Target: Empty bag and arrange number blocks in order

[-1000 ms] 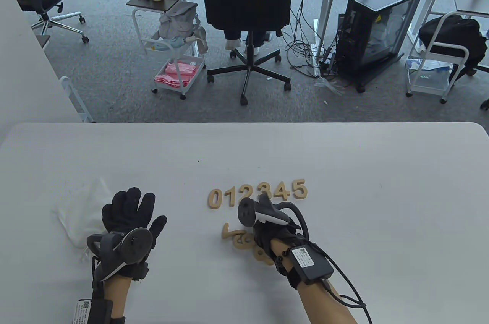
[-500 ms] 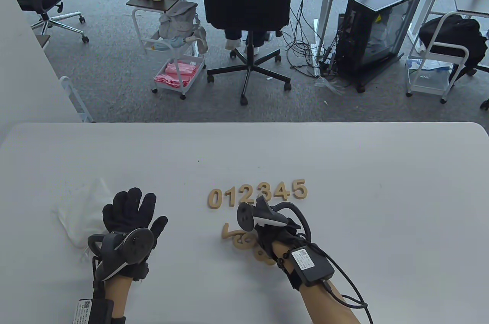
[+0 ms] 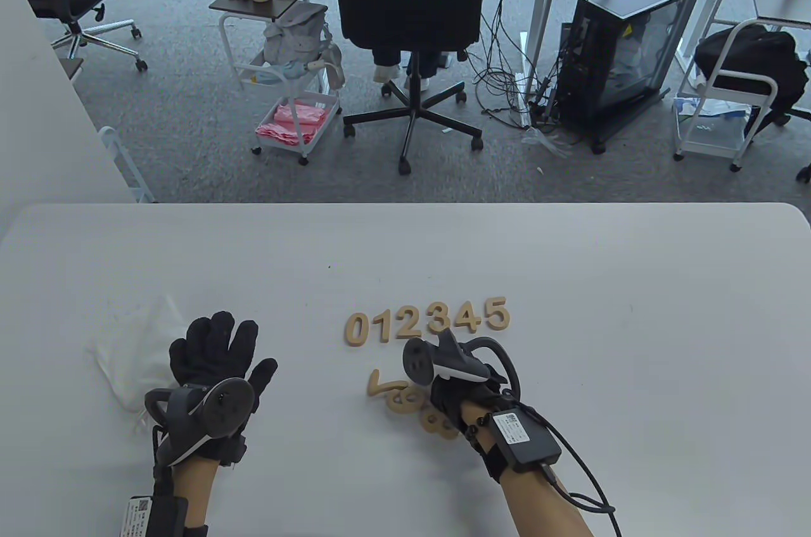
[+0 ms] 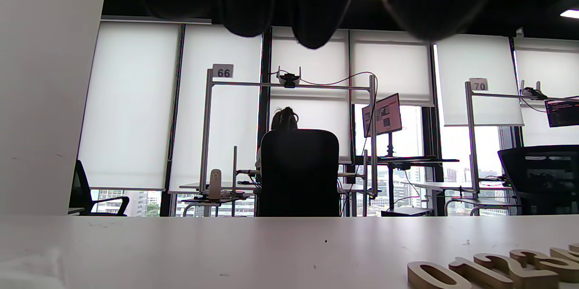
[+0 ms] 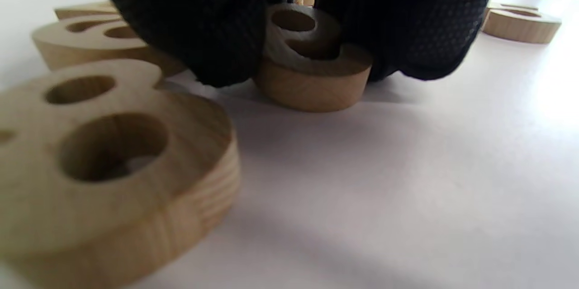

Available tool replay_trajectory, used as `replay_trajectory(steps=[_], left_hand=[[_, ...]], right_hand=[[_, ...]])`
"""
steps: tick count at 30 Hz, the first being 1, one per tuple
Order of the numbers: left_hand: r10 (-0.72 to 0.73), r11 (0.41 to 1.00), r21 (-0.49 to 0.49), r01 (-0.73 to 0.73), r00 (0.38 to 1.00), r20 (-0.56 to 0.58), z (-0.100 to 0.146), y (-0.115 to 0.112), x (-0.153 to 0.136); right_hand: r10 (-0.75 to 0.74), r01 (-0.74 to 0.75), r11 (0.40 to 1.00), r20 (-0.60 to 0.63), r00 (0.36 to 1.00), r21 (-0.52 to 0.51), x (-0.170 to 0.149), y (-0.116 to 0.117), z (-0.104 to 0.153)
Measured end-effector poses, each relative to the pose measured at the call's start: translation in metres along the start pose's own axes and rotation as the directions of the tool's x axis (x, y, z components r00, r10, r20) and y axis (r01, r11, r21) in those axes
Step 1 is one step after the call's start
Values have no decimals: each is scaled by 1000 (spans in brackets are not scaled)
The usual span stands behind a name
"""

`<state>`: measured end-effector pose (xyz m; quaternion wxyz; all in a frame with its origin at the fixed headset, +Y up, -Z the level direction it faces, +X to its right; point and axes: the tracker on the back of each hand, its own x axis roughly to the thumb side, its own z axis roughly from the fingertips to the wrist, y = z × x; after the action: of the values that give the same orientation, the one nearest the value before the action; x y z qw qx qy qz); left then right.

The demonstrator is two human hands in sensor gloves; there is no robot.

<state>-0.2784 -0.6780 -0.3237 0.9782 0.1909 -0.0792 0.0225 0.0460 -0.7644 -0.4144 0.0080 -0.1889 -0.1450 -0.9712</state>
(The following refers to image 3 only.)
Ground person's left hand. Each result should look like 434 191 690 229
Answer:
152 311 279 469

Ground person's right hand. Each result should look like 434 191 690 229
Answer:
431 372 515 438

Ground double-loop wooden number block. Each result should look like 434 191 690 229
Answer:
420 410 459 440

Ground single-loop wooden number block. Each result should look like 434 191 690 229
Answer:
388 386 433 416

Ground double-curved wooden number block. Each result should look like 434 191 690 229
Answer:
426 303 454 337

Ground curved flat-based wooden number block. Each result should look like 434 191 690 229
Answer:
392 306 423 341

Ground angular crossed wooden number block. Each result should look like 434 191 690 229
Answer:
453 301 482 335

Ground angled bar wooden number block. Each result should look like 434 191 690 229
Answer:
366 369 407 398

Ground white drawstring bag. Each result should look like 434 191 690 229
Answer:
87 295 189 434

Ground flat-topped curved wooden number block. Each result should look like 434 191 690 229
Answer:
483 298 511 332

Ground oval ring wooden number block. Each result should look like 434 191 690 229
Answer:
344 313 370 348

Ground person's left forearm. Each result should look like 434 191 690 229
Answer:
171 458 219 528

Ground person's right forearm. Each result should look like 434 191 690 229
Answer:
459 401 594 537

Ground black bag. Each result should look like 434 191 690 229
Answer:
694 24 811 139

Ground black tracking controller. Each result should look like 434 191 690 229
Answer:
402 329 521 401
144 377 256 465

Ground black labelled sensor box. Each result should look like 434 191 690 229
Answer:
489 410 563 473
120 496 189 537

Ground white metal rack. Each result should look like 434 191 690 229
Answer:
98 126 157 203

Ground pink folded cloth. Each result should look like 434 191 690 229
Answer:
255 103 329 147

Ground clear plastic wrap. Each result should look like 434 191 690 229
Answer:
521 124 574 159

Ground light blue packet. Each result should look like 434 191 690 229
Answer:
249 59 306 86

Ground white partition panel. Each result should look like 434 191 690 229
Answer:
0 0 139 231

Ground grey backpack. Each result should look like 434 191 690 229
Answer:
263 1 346 89

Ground white rolling cart dark top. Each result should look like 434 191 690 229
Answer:
209 0 346 167

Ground white metal cart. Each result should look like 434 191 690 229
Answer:
673 18 781 173

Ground clear plastic bags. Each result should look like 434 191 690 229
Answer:
674 95 753 142

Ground black computer tower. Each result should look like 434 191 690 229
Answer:
556 0 705 155

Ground black forearm strap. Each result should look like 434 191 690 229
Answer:
480 441 513 485

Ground black sensor cable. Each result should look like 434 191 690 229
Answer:
507 395 625 537

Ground white cable duct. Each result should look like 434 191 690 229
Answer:
514 30 534 129

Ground black cable tangle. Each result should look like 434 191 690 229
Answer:
472 0 561 127

